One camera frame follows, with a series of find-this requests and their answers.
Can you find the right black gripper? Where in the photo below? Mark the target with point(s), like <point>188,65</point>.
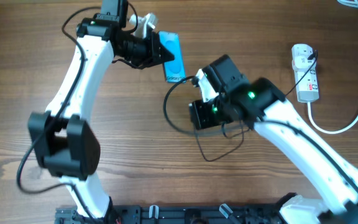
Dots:
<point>201,116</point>

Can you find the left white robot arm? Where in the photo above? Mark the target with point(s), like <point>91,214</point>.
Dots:
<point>62,139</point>

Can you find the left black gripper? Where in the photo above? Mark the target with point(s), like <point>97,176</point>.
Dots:
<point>153,48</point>

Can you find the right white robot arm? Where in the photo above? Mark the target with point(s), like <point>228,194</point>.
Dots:
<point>228,96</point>

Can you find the blue Galaxy smartphone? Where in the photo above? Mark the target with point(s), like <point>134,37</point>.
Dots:
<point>174,70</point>

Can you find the white power strip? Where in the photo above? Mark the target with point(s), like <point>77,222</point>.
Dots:
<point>306,84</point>

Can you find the white charger plug adapter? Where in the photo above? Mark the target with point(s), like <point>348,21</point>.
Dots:
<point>301,63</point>

